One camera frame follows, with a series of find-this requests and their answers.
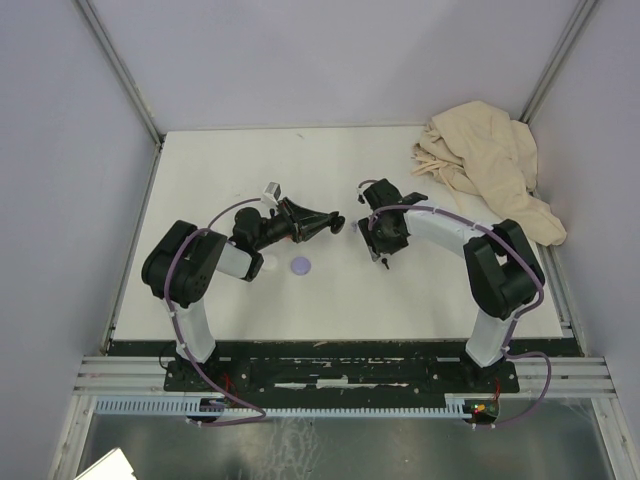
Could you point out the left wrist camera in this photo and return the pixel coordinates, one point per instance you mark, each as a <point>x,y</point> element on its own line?
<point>271,194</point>

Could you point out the aluminium frame rail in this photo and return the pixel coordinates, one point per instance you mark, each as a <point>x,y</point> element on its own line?
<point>571,378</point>

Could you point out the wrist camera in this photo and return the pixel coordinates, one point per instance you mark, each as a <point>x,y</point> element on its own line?
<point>271,194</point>
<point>360,190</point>

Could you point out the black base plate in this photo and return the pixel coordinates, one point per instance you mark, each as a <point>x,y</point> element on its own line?
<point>408,373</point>

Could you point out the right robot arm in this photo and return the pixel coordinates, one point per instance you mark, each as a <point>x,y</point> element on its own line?
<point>505,278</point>

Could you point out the white earbud case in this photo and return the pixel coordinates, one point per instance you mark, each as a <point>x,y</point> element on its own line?
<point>270,262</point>

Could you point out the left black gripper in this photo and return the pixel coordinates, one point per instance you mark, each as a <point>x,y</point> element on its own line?
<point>292,212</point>

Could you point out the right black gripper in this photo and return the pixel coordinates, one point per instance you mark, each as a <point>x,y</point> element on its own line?
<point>393,246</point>

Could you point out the beige cloth bag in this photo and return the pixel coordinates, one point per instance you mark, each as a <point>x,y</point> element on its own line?
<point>477,149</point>

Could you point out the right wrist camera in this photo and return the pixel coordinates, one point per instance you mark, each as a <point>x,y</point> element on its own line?
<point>360,190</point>

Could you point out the white paper corner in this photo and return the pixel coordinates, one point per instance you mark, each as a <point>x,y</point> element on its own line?
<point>112,466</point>

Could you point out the purple earbud case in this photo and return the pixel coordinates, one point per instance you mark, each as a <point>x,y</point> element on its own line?
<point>300,265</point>

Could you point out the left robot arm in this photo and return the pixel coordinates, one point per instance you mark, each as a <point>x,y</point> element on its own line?
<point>180,268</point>

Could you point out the black earbud case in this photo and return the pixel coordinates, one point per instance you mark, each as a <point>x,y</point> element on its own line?
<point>337,223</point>

